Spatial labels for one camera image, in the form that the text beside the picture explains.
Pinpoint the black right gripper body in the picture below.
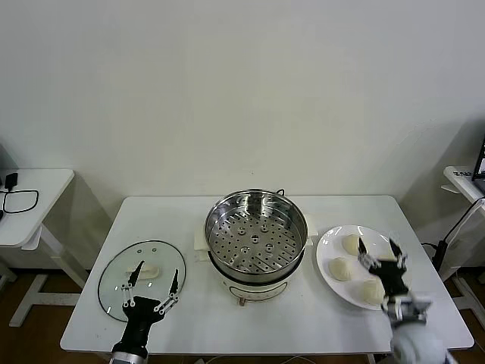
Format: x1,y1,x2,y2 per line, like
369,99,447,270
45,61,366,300
369,260,410,304

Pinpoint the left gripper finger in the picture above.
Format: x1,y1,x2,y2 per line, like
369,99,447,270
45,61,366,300
120,259,146,308
153,268,180,315

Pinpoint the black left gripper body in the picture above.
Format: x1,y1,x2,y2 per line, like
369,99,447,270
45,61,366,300
112,296,161,356

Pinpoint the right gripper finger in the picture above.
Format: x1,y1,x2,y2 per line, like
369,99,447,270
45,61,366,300
388,236,409,269
357,237,382,271

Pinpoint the white steamed baozi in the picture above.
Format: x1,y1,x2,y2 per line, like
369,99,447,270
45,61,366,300
327,256,355,284
358,278,387,307
340,234,361,256

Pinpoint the round glass lid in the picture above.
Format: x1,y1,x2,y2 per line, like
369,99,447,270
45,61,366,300
97,238,187,323

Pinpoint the stainless steel steamer basket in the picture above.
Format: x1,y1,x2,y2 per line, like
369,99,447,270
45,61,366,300
204,188,308,278

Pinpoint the white round plate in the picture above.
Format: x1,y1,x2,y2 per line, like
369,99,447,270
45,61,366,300
316,224,413,312

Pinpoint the white electric cooker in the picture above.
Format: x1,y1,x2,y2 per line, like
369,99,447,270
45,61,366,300
192,212,320,306

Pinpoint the white side table with laptop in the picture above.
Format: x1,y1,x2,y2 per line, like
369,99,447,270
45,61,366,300
441,165,485,318

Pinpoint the open laptop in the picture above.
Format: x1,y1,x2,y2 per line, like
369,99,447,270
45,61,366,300
471,136,485,182

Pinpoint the white side table with adapter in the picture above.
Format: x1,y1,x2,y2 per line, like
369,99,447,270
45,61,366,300
0,168,90,329

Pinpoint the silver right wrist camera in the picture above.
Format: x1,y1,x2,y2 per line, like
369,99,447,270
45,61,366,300
382,294,433,326

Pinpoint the black floor power cable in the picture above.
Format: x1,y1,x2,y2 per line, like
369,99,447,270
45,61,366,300
421,199,485,275

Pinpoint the black looped cable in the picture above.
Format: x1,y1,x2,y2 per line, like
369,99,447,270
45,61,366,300
0,188,40,223

